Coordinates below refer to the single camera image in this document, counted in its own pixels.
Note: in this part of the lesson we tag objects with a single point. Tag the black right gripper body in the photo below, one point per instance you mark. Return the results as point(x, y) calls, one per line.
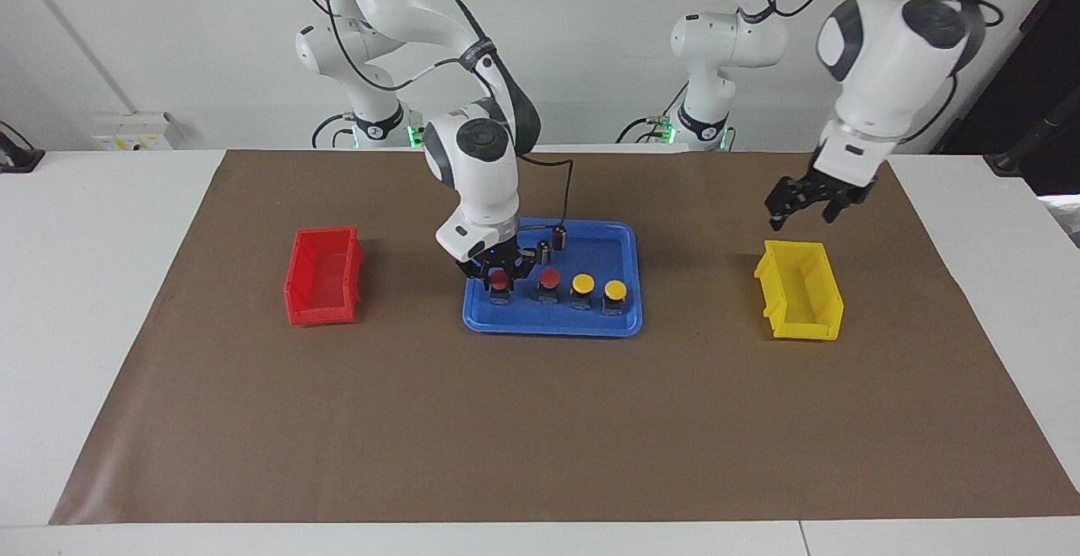
point(494, 259)

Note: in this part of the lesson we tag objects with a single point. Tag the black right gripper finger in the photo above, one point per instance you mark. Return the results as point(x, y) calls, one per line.
point(488, 280)
point(525, 262)

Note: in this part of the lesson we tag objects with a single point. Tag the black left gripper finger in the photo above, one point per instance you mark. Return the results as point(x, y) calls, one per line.
point(835, 208)
point(785, 197)

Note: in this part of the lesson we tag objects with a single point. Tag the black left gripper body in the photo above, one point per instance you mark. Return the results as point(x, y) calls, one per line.
point(844, 186)

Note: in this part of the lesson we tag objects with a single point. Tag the red push button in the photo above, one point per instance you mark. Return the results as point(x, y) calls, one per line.
point(499, 281)
point(549, 278)

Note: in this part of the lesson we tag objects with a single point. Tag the yellow push button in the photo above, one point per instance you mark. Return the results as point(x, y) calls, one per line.
point(583, 283)
point(615, 289)

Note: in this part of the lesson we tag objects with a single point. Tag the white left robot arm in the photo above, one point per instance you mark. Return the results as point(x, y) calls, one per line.
point(886, 58)

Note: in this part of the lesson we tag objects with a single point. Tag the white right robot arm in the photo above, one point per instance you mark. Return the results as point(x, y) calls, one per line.
point(481, 168)

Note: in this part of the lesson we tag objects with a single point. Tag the blue plastic tray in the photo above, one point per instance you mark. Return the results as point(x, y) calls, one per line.
point(599, 252)

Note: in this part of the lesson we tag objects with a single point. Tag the yellow plastic bin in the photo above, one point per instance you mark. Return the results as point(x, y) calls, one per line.
point(797, 294)

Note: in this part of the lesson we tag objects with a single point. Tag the brown table mat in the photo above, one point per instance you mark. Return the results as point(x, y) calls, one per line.
point(540, 421)

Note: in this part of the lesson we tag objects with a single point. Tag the red plastic bin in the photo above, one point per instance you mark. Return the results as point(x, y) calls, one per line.
point(321, 273)

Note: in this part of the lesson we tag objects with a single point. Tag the black equipment stand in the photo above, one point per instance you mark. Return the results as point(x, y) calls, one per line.
point(1012, 155)

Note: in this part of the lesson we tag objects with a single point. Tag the small black desk device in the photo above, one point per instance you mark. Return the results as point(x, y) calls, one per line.
point(17, 159)

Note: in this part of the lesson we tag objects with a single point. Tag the white wall outlet box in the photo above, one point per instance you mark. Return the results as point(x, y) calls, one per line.
point(126, 130)

